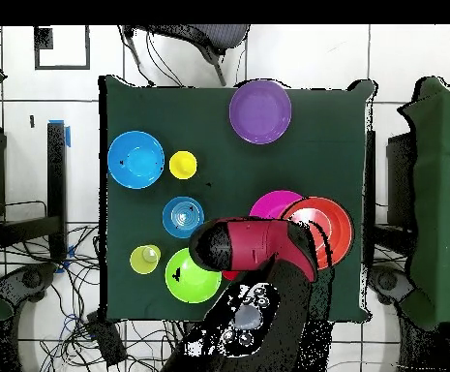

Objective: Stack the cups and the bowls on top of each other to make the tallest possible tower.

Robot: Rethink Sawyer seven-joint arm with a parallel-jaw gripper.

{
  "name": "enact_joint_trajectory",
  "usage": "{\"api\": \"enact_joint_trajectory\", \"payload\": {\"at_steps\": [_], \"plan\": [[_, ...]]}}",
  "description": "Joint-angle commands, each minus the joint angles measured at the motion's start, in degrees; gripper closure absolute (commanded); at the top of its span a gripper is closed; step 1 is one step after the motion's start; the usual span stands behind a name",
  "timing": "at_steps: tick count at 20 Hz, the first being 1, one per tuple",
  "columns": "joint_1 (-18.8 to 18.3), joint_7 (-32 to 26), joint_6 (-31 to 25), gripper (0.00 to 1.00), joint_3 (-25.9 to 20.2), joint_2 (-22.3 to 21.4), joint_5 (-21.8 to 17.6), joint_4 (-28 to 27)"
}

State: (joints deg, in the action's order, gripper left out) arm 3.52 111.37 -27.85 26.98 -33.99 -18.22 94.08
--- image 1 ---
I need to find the yellow plastic cup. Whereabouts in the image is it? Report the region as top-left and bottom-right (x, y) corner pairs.
(168, 150), (198, 180)

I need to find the green plastic bowl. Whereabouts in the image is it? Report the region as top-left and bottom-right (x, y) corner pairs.
(165, 247), (224, 304)

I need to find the grey office chair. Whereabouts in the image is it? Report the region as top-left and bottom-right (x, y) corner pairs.
(123, 24), (253, 87)

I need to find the large light blue bowl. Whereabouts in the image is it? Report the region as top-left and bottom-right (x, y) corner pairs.
(106, 130), (166, 191)

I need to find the dark green table cloth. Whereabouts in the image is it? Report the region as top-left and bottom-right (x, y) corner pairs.
(98, 74), (376, 326)

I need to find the black metal frame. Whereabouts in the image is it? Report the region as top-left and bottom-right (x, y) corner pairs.
(0, 121), (69, 264)
(365, 130), (416, 268)

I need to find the pink plastic bowl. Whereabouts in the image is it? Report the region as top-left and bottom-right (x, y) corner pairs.
(248, 189), (305, 221)

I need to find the purple plastic bowl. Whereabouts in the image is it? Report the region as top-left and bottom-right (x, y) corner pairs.
(228, 78), (293, 145)

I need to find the translucent yellow-green plastic cup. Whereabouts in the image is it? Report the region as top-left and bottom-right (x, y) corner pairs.
(129, 243), (163, 276)

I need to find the black floor device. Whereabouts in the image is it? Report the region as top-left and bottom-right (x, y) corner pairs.
(0, 262), (58, 308)
(367, 264), (416, 306)

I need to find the black power strip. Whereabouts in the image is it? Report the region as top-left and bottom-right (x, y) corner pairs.
(85, 309), (128, 367)

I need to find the small dark blue bowl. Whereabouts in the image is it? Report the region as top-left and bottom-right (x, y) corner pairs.
(161, 196), (205, 239)

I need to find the orange plastic bowl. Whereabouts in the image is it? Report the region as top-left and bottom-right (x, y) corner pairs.
(280, 196), (355, 271)

